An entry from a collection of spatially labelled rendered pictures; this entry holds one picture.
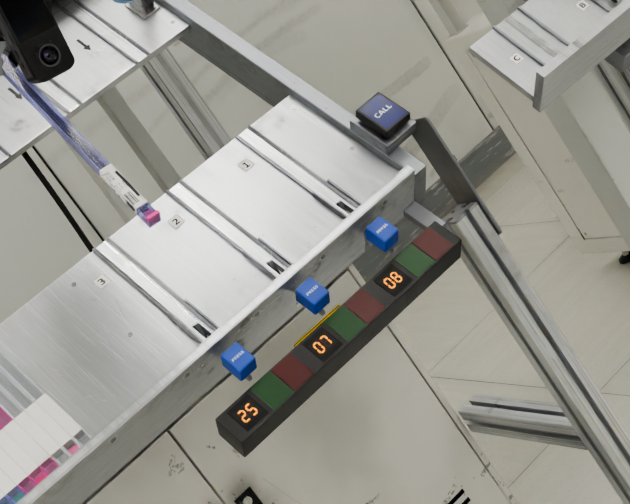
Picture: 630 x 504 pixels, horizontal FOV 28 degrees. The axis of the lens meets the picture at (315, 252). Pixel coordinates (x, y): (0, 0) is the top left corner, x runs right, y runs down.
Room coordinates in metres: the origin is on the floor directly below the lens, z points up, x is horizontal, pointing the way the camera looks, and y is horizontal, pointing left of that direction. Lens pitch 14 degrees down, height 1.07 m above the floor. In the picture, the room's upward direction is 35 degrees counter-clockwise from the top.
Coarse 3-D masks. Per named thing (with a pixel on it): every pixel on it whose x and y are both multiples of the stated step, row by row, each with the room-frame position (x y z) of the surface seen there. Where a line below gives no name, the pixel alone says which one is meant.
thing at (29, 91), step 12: (12, 72) 1.34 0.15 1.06; (12, 84) 1.34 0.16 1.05; (24, 84) 1.33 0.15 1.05; (24, 96) 1.33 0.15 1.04; (36, 96) 1.31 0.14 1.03; (36, 108) 1.31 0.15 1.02; (48, 108) 1.30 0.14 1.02; (48, 120) 1.30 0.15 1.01; (60, 120) 1.29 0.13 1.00; (60, 132) 1.28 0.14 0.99; (72, 132) 1.28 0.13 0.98; (72, 144) 1.27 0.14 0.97; (84, 144) 1.27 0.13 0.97; (84, 156) 1.26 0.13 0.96; (96, 156) 1.25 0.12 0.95; (96, 168) 1.24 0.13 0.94; (144, 204) 1.21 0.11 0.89; (144, 216) 1.20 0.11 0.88
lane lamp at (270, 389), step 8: (264, 376) 1.24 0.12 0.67; (272, 376) 1.24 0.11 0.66; (256, 384) 1.24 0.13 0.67; (264, 384) 1.24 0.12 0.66; (272, 384) 1.24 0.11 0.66; (280, 384) 1.23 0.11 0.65; (256, 392) 1.23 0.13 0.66; (264, 392) 1.23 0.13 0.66; (272, 392) 1.23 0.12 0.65; (280, 392) 1.23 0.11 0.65; (288, 392) 1.22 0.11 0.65; (264, 400) 1.22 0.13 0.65; (272, 400) 1.22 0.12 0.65; (280, 400) 1.22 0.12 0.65; (272, 408) 1.21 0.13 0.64
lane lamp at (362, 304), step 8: (360, 296) 1.29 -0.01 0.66; (368, 296) 1.29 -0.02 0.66; (344, 304) 1.29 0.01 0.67; (352, 304) 1.29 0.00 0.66; (360, 304) 1.29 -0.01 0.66; (368, 304) 1.29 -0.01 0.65; (376, 304) 1.28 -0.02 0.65; (360, 312) 1.28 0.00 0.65; (368, 312) 1.28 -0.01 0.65; (376, 312) 1.28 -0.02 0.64; (368, 320) 1.27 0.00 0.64
